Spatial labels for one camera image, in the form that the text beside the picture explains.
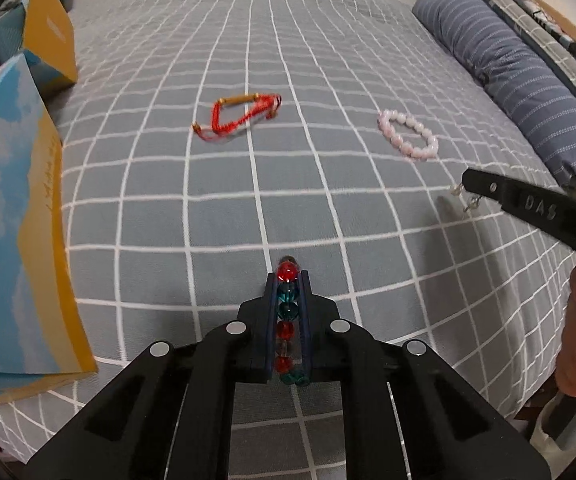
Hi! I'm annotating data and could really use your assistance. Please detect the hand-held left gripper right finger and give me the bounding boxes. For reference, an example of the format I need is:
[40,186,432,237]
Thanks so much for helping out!
[300,270,554,480]

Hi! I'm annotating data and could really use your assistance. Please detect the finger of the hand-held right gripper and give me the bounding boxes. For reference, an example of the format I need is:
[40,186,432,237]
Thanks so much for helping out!
[462,167,576,267]

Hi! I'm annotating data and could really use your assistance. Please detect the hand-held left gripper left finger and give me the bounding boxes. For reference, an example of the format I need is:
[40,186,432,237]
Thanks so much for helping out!
[28,270,277,480]

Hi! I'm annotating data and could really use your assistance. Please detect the multicolour glass bead bracelet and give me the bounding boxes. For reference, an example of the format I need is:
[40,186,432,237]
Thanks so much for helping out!
[275,256,312,387]

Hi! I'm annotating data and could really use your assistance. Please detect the pink bead bracelet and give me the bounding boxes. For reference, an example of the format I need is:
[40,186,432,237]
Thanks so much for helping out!
[377,109,440,162]

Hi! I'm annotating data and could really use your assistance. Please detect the red cord gold tube bracelet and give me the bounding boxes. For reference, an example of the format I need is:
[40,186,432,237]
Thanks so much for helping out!
[191,91,284,142]

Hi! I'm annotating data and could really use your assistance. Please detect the wooden headboard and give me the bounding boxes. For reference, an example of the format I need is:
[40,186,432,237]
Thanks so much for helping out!
[518,0,576,46]

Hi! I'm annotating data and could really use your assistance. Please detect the blue striped pillow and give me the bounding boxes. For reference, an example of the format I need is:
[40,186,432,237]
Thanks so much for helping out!
[412,0,576,191]

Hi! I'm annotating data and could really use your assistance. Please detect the grey checked pillow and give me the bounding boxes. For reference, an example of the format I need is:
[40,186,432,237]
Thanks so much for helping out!
[468,0,576,113]

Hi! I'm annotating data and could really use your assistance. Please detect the white object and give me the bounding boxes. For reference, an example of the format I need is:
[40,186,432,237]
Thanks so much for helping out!
[528,390,576,463]

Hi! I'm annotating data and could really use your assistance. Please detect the grey checked bed sheet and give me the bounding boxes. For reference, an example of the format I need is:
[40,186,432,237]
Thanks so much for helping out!
[0,0,576,480]

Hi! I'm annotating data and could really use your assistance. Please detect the blue cloud print box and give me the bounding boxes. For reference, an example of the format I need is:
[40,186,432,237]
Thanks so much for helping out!
[0,52,100,403]

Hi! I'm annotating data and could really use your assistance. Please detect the orange cardboard box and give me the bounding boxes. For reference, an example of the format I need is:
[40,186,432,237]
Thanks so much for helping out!
[20,0,79,98]

